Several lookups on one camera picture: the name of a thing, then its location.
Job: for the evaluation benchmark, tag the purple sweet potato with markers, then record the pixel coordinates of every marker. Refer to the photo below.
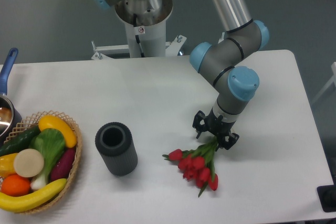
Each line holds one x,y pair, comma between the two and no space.
64,165

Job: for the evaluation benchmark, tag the dark green cucumber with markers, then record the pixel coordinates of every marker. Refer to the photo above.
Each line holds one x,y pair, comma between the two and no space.
20,141

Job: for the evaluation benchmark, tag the white metal base frame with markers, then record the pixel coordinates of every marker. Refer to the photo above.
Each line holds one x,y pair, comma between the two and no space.
173,48

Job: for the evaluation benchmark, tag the woven wicker basket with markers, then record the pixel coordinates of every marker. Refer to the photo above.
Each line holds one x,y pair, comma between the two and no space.
33,120

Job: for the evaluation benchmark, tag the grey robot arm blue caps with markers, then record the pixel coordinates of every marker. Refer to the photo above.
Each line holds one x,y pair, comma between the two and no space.
218,64

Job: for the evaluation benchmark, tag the yellow bell pepper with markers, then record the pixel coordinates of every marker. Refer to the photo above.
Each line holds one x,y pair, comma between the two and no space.
7,165

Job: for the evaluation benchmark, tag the beige round disc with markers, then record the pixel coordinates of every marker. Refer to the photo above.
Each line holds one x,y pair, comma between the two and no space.
28,163

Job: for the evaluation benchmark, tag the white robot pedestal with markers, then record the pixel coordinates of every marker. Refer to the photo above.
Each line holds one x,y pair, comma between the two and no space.
145,25

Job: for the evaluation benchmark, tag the blue handled saucepan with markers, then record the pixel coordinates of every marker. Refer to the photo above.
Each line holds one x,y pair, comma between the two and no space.
9,115

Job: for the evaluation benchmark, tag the orange fruit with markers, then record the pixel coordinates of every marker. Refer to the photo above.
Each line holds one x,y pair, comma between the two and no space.
15,185

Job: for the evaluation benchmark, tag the yellow banana lower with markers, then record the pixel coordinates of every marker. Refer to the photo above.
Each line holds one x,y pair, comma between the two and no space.
32,200

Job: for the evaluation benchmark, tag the black device at edge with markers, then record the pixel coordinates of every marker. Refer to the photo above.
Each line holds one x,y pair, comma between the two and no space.
327,197

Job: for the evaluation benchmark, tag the white furniture piece right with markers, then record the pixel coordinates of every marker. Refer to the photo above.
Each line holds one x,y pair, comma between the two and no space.
327,89

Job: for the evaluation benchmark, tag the red tulip bouquet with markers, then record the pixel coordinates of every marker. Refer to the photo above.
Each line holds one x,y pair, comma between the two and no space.
197,165

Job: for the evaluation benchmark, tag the green bok choy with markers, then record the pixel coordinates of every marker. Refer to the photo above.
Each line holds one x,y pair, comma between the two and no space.
51,144

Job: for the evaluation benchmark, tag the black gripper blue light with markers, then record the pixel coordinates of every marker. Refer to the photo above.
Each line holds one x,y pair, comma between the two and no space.
217,125

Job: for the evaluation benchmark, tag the dark grey ribbed vase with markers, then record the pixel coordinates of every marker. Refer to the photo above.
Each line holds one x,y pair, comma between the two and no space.
114,143

